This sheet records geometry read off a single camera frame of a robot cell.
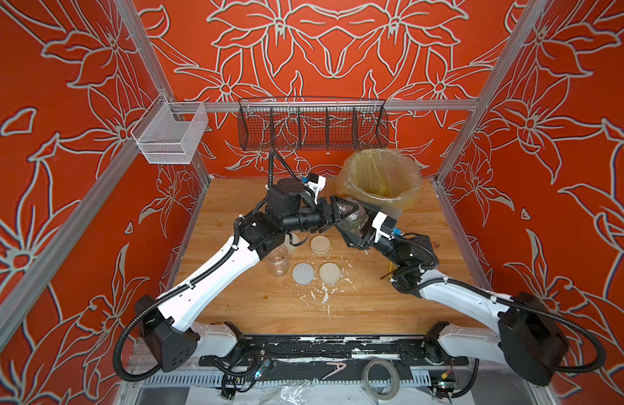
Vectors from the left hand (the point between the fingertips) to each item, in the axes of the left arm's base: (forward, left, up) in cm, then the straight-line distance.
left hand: (352, 210), depth 61 cm
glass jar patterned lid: (-1, +22, -29) cm, 36 cm away
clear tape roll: (-30, -14, -34) cm, 48 cm away
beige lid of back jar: (+11, +7, -35) cm, 38 cm away
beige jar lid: (+9, +19, -36) cm, 41 cm away
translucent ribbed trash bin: (+16, -16, -18) cm, 29 cm away
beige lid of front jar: (0, +4, -36) cm, 36 cm away
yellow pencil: (-9, -11, -11) cm, 17 cm away
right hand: (+2, +1, -1) cm, 2 cm away
